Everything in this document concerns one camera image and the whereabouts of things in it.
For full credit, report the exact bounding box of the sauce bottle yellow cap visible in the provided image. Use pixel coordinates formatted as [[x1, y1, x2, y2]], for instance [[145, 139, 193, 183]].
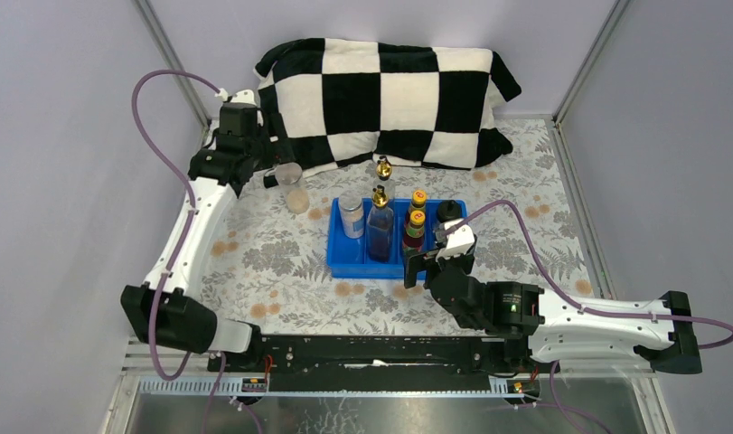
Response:
[[402, 210, 426, 257], [408, 189, 428, 216]]

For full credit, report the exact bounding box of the clear jar with steel lid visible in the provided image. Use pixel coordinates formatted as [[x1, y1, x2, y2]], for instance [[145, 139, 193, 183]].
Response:
[[275, 162, 309, 214]]

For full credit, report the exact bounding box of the glass oil bottle gold stopper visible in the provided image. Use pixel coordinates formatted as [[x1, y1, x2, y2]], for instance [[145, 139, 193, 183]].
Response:
[[366, 184, 394, 263], [375, 156, 397, 203]]

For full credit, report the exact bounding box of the blue plastic divided bin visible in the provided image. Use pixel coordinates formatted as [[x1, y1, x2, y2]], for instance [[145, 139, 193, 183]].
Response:
[[326, 198, 444, 280]]

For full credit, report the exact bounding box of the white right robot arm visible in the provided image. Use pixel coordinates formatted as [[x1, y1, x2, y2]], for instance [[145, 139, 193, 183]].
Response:
[[404, 250, 702, 374]]

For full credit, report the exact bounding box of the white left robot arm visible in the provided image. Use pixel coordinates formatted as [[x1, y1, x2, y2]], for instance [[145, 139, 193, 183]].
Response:
[[120, 102, 287, 372]]

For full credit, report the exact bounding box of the black and white checkered blanket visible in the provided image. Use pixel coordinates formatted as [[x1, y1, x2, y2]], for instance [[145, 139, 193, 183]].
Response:
[[254, 38, 522, 175]]

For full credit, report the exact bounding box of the floral patterned tablecloth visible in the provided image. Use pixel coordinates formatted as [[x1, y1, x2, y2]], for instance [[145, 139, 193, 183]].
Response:
[[196, 119, 607, 335]]

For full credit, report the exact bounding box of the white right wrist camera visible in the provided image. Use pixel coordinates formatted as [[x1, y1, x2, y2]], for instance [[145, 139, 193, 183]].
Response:
[[436, 225, 476, 261]]

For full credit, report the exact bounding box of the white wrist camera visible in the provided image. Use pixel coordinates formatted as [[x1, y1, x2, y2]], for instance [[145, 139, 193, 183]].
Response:
[[436, 225, 476, 261], [214, 88, 264, 131]]

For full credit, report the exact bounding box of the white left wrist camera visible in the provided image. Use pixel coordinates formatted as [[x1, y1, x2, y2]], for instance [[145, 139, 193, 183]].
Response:
[[214, 88, 264, 131]]

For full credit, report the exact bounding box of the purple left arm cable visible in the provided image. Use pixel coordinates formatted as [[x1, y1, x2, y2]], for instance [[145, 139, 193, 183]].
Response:
[[131, 70, 230, 434]]

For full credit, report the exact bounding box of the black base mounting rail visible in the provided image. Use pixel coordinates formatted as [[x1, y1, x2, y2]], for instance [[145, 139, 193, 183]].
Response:
[[208, 335, 550, 393]]

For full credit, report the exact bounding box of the aluminium frame post left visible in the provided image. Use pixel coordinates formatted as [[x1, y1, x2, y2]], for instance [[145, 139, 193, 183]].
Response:
[[131, 0, 210, 126]]

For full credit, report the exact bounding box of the aluminium frame post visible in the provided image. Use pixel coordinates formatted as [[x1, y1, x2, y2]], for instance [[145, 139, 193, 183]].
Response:
[[131, 0, 210, 126], [553, 0, 633, 124]]

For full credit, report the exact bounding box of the aluminium frame post right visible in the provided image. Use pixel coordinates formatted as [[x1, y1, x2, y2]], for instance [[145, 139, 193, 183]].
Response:
[[553, 0, 633, 124]]

